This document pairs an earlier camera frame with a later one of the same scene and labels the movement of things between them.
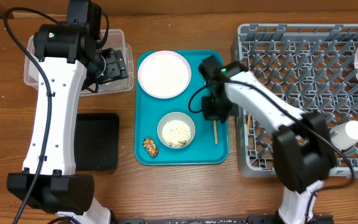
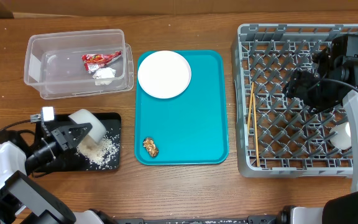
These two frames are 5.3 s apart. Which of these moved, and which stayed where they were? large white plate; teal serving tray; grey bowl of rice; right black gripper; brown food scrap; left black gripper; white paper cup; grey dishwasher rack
Moved: grey bowl of rice; left black gripper; right black gripper
Stayed: grey dishwasher rack; teal serving tray; white paper cup; brown food scrap; large white plate
